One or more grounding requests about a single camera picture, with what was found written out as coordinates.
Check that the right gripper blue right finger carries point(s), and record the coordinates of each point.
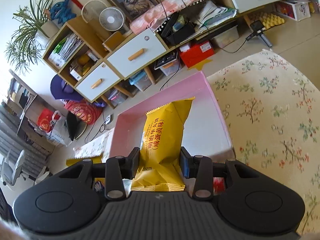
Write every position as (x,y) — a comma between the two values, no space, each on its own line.
(200,168)

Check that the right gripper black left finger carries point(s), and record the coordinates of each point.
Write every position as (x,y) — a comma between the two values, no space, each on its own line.
(119,168)

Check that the large yellow snack bag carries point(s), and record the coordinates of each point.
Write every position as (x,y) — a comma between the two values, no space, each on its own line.
(159,169)

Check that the pink shallow cardboard box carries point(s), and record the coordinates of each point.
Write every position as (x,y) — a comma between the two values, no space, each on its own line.
(205,131)

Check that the red gift bag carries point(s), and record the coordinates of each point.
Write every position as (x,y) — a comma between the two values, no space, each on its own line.
(85,111)

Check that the red white shopping bag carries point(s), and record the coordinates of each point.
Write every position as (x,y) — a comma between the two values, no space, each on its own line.
(55,127)

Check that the floral tablecloth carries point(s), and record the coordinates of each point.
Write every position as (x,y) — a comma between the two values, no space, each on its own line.
(260,110)

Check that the purple plush toy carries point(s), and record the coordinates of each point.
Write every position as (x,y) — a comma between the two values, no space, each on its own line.
(61,90)

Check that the wooden cabinet with white drawers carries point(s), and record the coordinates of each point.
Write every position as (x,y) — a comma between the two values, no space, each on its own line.
(132,54)

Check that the red storage box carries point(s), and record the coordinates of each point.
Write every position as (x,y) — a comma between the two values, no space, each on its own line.
(197,53)

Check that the clear plastic storage bin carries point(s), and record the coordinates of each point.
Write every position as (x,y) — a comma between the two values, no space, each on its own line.
(227,37)

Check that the black storage basket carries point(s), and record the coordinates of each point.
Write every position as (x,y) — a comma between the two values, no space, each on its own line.
(177,29)

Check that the white desk fan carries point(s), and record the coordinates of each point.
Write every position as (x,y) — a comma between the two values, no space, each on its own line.
(112,19)

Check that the yellow egg tray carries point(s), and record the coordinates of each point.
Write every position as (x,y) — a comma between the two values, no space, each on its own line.
(270,20)

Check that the green potted plant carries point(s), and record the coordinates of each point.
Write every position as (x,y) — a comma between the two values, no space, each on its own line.
(22,50)

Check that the blue stitch plush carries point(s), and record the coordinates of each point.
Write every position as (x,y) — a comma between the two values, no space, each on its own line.
(61,12)

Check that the low wooden tv stand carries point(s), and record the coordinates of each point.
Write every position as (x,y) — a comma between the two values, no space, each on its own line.
(237,7)

